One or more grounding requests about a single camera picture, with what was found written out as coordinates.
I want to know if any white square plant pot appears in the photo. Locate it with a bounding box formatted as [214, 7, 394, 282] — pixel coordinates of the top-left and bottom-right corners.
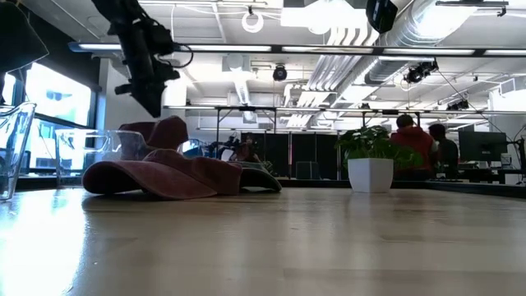
[347, 158, 395, 194]

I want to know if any dark green baseball cap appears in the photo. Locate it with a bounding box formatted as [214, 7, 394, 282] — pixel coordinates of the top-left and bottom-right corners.
[229, 160, 283, 193]

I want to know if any maroon baseball cap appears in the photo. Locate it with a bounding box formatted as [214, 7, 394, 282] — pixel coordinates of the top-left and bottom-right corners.
[118, 115, 189, 161]
[81, 148, 243, 201]

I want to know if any round white ceiling lamp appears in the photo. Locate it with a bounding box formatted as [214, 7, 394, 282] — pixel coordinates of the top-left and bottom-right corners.
[241, 6, 265, 35]

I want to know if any black desk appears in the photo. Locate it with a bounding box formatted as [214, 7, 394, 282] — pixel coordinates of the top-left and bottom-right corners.
[427, 166, 526, 199]

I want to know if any black computer monitor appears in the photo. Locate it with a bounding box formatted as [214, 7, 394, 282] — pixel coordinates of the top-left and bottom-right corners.
[459, 131, 509, 163]

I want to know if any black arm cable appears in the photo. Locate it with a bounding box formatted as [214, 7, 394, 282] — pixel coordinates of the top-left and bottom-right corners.
[171, 43, 195, 70]

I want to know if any green leafy plant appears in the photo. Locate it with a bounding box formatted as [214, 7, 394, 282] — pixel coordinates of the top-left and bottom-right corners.
[335, 125, 424, 169]

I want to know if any wide clear plastic bin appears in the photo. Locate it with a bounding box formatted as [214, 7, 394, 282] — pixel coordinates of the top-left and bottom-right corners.
[55, 129, 149, 188]

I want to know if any silver ventilation duct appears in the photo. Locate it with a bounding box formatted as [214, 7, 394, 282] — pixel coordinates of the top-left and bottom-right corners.
[363, 0, 480, 86]

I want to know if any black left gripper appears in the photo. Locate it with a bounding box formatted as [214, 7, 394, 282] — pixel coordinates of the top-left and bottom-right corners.
[114, 35, 182, 119]

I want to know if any long ceiling light bar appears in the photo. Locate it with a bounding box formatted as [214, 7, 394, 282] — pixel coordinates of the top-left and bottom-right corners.
[68, 41, 526, 58]

